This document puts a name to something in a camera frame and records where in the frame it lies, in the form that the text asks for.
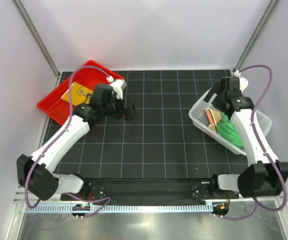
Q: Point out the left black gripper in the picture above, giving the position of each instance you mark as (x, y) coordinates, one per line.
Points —
(125, 114)

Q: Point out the orange beige towel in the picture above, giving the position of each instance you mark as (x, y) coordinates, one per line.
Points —
(214, 118)

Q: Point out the green towel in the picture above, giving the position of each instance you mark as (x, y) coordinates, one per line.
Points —
(228, 131)

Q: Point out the yellow blue hello towel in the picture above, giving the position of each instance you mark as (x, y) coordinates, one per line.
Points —
(80, 94)

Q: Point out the black grid cutting mat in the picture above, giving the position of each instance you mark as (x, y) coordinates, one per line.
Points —
(161, 142)

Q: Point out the slotted cable duct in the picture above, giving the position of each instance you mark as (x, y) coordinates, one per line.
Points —
(74, 208)

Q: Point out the aluminium frame rail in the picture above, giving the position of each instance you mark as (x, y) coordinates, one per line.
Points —
(20, 196)

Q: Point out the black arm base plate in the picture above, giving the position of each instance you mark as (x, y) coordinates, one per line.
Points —
(156, 191)

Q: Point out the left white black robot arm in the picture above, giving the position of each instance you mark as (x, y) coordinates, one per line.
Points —
(36, 172)

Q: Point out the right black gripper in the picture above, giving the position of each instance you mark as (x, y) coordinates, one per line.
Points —
(216, 104)

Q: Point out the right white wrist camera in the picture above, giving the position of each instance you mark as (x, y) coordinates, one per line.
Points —
(243, 82)

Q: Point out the red plastic tray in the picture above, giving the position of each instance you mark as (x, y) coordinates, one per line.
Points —
(56, 103)

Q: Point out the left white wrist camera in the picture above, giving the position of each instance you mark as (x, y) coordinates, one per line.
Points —
(118, 86)

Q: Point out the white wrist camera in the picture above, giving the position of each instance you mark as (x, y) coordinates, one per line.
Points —
(118, 86)
(243, 82)

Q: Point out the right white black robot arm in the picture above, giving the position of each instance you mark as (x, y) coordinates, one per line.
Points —
(265, 175)

